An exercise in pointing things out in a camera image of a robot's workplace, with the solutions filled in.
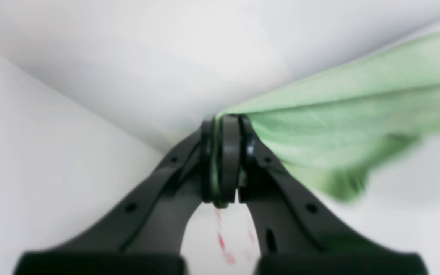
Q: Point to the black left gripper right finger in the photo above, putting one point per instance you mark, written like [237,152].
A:
[297,233]

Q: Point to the green t-shirt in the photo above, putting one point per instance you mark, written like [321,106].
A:
[330,130]

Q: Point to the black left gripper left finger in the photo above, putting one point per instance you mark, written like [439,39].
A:
[143,233]

